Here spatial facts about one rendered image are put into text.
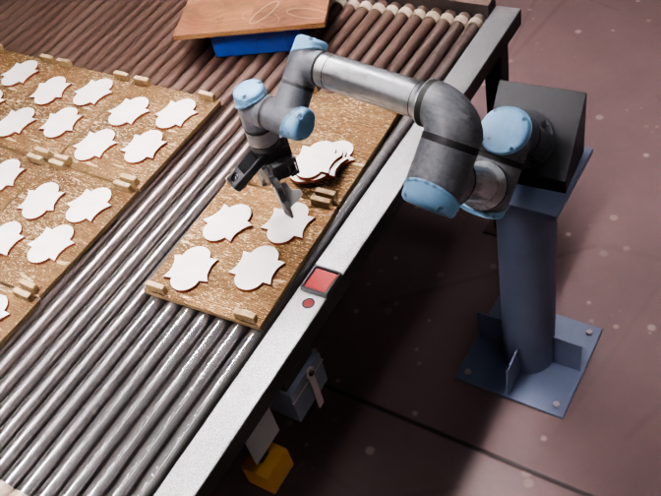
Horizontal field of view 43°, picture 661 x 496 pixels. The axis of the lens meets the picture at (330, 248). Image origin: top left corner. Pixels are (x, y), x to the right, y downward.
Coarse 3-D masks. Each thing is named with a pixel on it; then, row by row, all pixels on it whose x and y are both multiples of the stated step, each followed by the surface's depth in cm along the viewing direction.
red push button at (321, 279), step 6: (318, 270) 203; (312, 276) 202; (318, 276) 202; (324, 276) 202; (330, 276) 201; (306, 282) 201; (312, 282) 201; (318, 282) 201; (324, 282) 200; (330, 282) 200; (318, 288) 199; (324, 288) 199
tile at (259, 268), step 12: (252, 252) 209; (264, 252) 208; (276, 252) 207; (240, 264) 207; (252, 264) 206; (264, 264) 205; (276, 264) 205; (240, 276) 204; (252, 276) 204; (264, 276) 203; (240, 288) 202; (252, 288) 201
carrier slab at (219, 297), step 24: (240, 192) 226; (264, 192) 225; (264, 216) 219; (312, 216) 215; (192, 240) 217; (240, 240) 214; (264, 240) 212; (312, 240) 209; (168, 264) 213; (216, 264) 210; (288, 264) 206; (168, 288) 207; (216, 288) 204; (264, 288) 202; (216, 312) 199; (264, 312) 197
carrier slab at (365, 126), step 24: (312, 96) 249; (336, 96) 247; (336, 120) 239; (360, 120) 237; (384, 120) 235; (312, 144) 234; (360, 144) 231; (360, 168) 224; (312, 192) 221; (336, 192) 219
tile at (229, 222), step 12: (216, 216) 220; (228, 216) 219; (240, 216) 219; (252, 216) 219; (204, 228) 218; (216, 228) 217; (228, 228) 216; (240, 228) 215; (216, 240) 214; (228, 240) 214
